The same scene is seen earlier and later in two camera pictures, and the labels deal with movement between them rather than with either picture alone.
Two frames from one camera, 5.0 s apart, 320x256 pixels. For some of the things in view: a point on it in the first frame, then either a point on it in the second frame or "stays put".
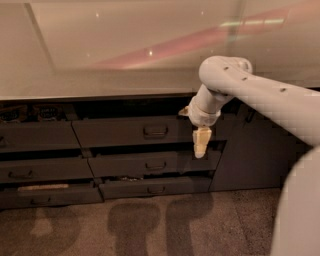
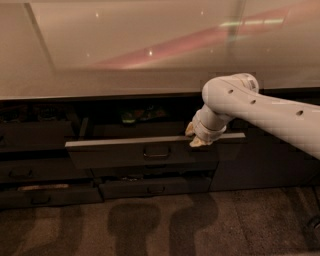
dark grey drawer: [147, 129] → [149, 153]
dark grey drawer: [54, 197] stays put
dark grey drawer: [56, 168] stays put
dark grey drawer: [156, 187] stays put
